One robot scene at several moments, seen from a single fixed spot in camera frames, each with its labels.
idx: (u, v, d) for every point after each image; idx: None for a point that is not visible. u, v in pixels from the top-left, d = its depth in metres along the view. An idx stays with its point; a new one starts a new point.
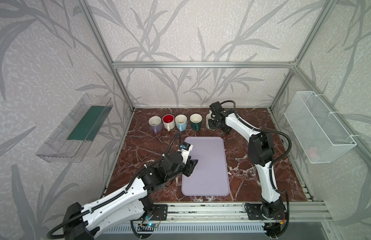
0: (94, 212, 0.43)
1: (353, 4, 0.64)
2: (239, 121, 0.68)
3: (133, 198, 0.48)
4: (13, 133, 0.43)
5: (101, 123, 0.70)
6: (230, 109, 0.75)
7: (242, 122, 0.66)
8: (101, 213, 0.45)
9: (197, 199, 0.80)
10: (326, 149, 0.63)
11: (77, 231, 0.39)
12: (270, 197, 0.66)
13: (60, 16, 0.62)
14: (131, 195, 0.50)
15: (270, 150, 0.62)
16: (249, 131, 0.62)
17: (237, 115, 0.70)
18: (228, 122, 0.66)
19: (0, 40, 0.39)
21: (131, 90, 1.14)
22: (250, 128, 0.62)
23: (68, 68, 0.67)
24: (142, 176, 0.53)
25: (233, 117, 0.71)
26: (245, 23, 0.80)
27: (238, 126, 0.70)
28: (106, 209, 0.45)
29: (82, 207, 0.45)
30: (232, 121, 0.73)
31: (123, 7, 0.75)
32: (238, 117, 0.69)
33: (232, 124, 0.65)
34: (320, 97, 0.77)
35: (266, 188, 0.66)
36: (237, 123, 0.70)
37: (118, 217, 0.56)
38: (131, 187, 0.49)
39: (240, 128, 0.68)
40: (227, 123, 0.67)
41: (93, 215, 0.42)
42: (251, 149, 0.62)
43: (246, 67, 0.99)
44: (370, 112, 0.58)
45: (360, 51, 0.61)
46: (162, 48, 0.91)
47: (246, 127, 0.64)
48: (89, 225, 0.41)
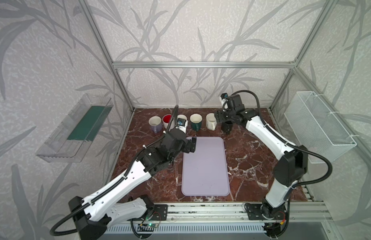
0: (95, 203, 0.40)
1: (353, 4, 0.64)
2: (266, 128, 0.55)
3: (137, 182, 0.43)
4: (13, 133, 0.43)
5: (101, 123, 0.70)
6: (252, 110, 0.61)
7: (269, 129, 0.54)
8: (103, 204, 0.41)
9: (197, 199, 0.80)
10: (326, 149, 0.63)
11: (81, 225, 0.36)
12: (276, 205, 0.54)
13: (60, 17, 0.62)
14: (135, 180, 0.47)
15: (303, 172, 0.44)
16: (280, 145, 0.50)
17: (263, 121, 0.57)
18: (251, 128, 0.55)
19: None
21: (131, 90, 1.14)
22: (281, 141, 0.50)
23: (68, 68, 0.67)
24: (141, 158, 0.47)
25: (258, 124, 0.57)
26: (245, 23, 0.80)
27: (264, 134, 0.56)
28: (108, 199, 0.42)
29: (82, 200, 0.44)
30: (256, 127, 0.59)
31: (123, 7, 0.75)
32: (265, 124, 0.56)
33: (253, 130, 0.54)
34: (320, 97, 0.77)
35: (277, 197, 0.62)
36: (263, 132, 0.56)
37: (126, 212, 0.56)
38: (130, 172, 0.45)
39: (268, 138, 0.55)
40: (248, 128, 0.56)
41: (95, 207, 0.39)
42: (280, 167, 0.51)
43: (246, 67, 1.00)
44: (370, 113, 0.58)
45: (360, 51, 0.61)
46: (162, 48, 0.91)
47: (276, 139, 0.51)
48: (93, 217, 0.38)
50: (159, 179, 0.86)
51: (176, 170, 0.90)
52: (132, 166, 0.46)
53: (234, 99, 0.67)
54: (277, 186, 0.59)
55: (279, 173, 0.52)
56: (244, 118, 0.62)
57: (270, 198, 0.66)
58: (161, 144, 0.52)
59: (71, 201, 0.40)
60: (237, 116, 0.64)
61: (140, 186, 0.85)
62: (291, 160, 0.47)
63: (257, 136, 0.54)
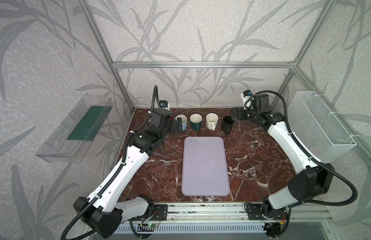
0: (103, 195, 0.39)
1: (353, 3, 0.64)
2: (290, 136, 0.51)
3: (137, 164, 0.47)
4: (14, 133, 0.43)
5: (101, 123, 0.70)
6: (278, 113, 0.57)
7: (294, 137, 0.50)
8: (111, 193, 0.40)
9: (197, 199, 0.80)
10: (326, 149, 0.63)
11: (96, 218, 0.37)
12: (276, 207, 0.71)
13: (60, 17, 0.62)
14: (136, 162, 0.46)
15: (321, 190, 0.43)
16: (303, 157, 0.45)
17: (289, 129, 0.52)
18: (273, 133, 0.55)
19: None
21: (131, 90, 1.14)
22: (305, 154, 0.46)
23: (68, 68, 0.67)
24: (133, 142, 0.47)
25: (283, 131, 0.52)
26: (246, 23, 0.80)
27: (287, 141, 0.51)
28: (114, 188, 0.41)
29: (88, 198, 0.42)
30: (280, 133, 0.53)
31: (123, 7, 0.75)
32: (291, 132, 0.51)
33: (276, 136, 0.56)
34: (320, 97, 0.77)
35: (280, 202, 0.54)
36: (286, 139, 0.51)
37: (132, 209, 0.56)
38: (127, 157, 0.44)
39: (290, 147, 0.50)
40: (271, 133, 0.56)
41: (104, 198, 0.39)
42: (298, 182, 0.46)
43: (246, 67, 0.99)
44: (370, 113, 0.58)
45: (360, 51, 0.61)
46: (162, 48, 0.91)
47: (299, 151, 0.47)
48: (105, 208, 0.38)
50: (159, 179, 0.86)
51: (176, 170, 0.90)
52: (129, 151, 0.45)
53: (261, 98, 0.61)
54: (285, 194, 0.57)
55: (295, 187, 0.48)
56: (268, 121, 0.57)
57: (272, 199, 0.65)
58: (149, 125, 0.53)
59: (76, 202, 0.39)
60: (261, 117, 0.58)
61: (140, 186, 0.85)
62: (313, 177, 0.44)
63: (280, 142, 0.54)
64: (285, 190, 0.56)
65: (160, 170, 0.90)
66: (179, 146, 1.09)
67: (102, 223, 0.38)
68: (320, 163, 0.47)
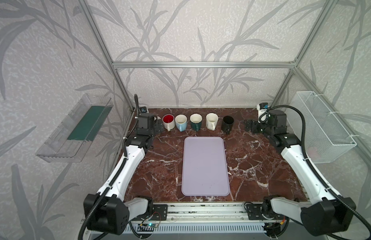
0: (113, 185, 0.42)
1: (353, 4, 0.64)
2: (305, 163, 0.47)
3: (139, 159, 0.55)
4: (13, 133, 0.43)
5: (101, 123, 0.70)
6: (294, 136, 0.55)
7: (310, 165, 0.46)
8: (121, 182, 0.43)
9: (197, 199, 0.80)
10: (326, 149, 0.63)
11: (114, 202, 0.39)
12: (277, 211, 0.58)
13: (60, 17, 0.62)
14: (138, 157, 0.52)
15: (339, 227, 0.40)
16: (319, 187, 0.42)
17: (305, 154, 0.49)
18: (287, 156, 0.53)
19: None
21: (131, 90, 1.14)
22: (322, 185, 0.42)
23: (68, 68, 0.67)
24: (129, 143, 0.53)
25: (299, 156, 0.49)
26: (246, 23, 0.80)
27: (301, 167, 0.48)
28: (122, 178, 0.44)
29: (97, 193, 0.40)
30: (294, 157, 0.50)
31: (123, 7, 0.75)
32: (306, 158, 0.48)
33: (289, 158, 0.53)
34: (320, 97, 0.77)
35: (283, 209, 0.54)
36: (301, 166, 0.48)
37: (136, 208, 0.57)
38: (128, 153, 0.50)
39: (304, 174, 0.47)
40: (283, 155, 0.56)
41: (115, 187, 0.42)
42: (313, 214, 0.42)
43: (246, 67, 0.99)
44: (370, 113, 0.58)
45: (360, 51, 0.61)
46: (162, 48, 0.91)
47: (315, 180, 0.44)
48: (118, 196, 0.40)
50: (159, 179, 0.86)
51: (176, 170, 0.90)
52: (128, 151, 0.50)
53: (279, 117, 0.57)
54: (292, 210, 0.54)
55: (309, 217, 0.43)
56: (282, 143, 0.54)
57: (273, 201, 0.65)
58: (138, 127, 0.60)
59: (85, 199, 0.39)
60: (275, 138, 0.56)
61: (140, 186, 0.85)
62: (330, 210, 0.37)
63: (293, 165, 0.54)
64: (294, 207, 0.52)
65: (160, 170, 0.90)
66: (179, 146, 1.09)
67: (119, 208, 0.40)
68: (338, 197, 0.42)
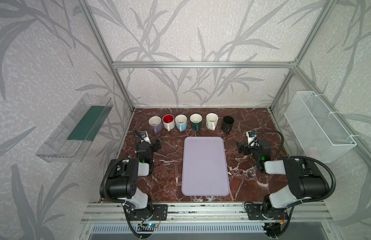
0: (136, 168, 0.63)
1: (353, 3, 0.64)
2: (278, 161, 0.61)
3: (142, 172, 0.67)
4: (13, 133, 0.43)
5: (101, 123, 0.70)
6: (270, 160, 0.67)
7: (280, 160, 0.60)
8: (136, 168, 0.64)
9: (196, 199, 0.80)
10: (326, 149, 0.63)
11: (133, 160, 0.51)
12: (277, 206, 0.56)
13: (60, 16, 0.62)
14: (144, 171, 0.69)
15: (317, 180, 0.47)
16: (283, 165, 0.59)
17: (274, 162, 0.65)
18: (267, 168, 0.70)
19: (0, 40, 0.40)
21: (131, 90, 1.14)
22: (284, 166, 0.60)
23: (68, 68, 0.67)
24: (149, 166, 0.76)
25: (270, 165, 0.67)
26: (245, 23, 0.80)
27: (277, 163, 0.62)
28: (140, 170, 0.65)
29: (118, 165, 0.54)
30: (269, 165, 0.68)
31: (123, 7, 0.75)
32: (281, 161, 0.59)
33: (269, 166, 0.68)
34: (320, 97, 0.77)
35: (280, 199, 0.61)
36: (277, 163, 0.62)
37: (137, 197, 0.58)
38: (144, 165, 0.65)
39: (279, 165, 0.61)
40: (265, 170, 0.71)
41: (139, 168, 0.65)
42: (289, 175, 0.51)
43: (246, 67, 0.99)
44: (370, 113, 0.58)
45: (360, 51, 0.61)
46: (162, 48, 0.91)
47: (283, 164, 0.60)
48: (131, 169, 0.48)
50: (159, 179, 0.86)
51: (176, 170, 0.90)
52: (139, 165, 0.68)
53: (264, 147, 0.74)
54: (286, 191, 0.56)
55: (292, 181, 0.49)
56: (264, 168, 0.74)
57: (270, 196, 0.66)
58: (138, 155, 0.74)
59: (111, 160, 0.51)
60: (259, 164, 0.74)
61: (140, 186, 0.85)
62: (291, 161, 0.51)
63: (272, 171, 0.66)
64: (285, 188, 0.56)
65: (161, 170, 0.90)
66: (179, 146, 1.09)
67: (136, 164, 0.50)
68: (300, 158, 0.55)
